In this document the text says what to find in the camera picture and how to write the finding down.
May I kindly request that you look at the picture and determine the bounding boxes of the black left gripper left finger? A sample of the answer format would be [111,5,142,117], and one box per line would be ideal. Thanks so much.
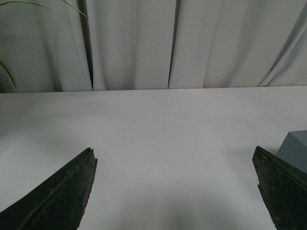
[0,148,97,230]

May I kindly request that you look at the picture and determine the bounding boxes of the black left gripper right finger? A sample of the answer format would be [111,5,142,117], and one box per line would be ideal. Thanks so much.
[252,146,307,230]

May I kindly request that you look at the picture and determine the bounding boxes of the gray square base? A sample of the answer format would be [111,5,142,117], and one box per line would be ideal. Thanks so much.
[276,130,307,173]

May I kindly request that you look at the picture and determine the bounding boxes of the white curtain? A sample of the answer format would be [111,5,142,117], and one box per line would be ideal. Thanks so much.
[0,0,307,93]

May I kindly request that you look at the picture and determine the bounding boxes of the green plant leaves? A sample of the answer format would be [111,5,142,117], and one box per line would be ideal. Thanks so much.
[0,0,88,88]

